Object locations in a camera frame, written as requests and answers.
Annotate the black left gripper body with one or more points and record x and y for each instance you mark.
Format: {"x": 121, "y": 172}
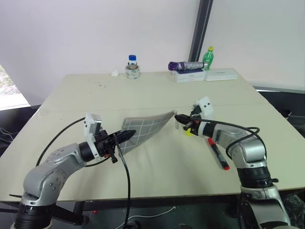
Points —
{"x": 103, "y": 143}

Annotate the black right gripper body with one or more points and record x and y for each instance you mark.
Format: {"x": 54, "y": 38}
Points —
{"x": 194, "y": 128}

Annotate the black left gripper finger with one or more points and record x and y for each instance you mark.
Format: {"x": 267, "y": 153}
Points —
{"x": 124, "y": 133}
{"x": 121, "y": 139}

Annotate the grey grid pouch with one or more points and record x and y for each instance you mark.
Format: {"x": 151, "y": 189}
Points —
{"x": 147, "y": 126}

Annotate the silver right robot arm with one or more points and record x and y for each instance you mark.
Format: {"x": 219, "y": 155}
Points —
{"x": 250, "y": 148}

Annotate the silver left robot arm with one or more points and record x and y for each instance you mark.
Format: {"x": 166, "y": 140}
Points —
{"x": 59, "y": 157}

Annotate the yellow highlighter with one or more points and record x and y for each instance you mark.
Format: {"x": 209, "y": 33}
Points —
{"x": 188, "y": 132}

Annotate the red marker black label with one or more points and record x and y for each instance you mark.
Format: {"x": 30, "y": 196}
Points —
{"x": 218, "y": 153}

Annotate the white box blue stripe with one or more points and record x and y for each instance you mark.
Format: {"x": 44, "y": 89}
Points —
{"x": 189, "y": 76}

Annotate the purple grey folded umbrella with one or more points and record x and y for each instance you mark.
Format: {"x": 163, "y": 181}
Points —
{"x": 186, "y": 65}

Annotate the flat white box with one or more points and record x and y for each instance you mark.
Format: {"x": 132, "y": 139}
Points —
{"x": 221, "y": 74}

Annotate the grey tape roll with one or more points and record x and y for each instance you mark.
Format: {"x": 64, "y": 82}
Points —
{"x": 132, "y": 73}

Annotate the crumpled white paper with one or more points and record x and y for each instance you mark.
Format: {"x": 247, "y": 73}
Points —
{"x": 115, "y": 73}

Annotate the green plastic bottle yellow cap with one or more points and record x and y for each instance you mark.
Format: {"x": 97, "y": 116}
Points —
{"x": 208, "y": 59}

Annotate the small blue-capped bottle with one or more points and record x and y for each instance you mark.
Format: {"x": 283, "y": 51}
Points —
{"x": 132, "y": 60}

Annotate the dark metal pillar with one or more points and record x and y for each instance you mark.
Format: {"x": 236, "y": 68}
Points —
{"x": 200, "y": 31}

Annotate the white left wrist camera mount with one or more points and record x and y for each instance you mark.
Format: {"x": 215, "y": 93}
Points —
{"x": 91, "y": 126}

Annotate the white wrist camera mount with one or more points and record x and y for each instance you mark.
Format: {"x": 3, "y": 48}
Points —
{"x": 205, "y": 106}
{"x": 91, "y": 126}

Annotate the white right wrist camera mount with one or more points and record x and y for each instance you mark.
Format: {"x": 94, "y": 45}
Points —
{"x": 205, "y": 106}

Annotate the black table frame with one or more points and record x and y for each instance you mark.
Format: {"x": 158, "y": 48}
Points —
{"x": 152, "y": 204}

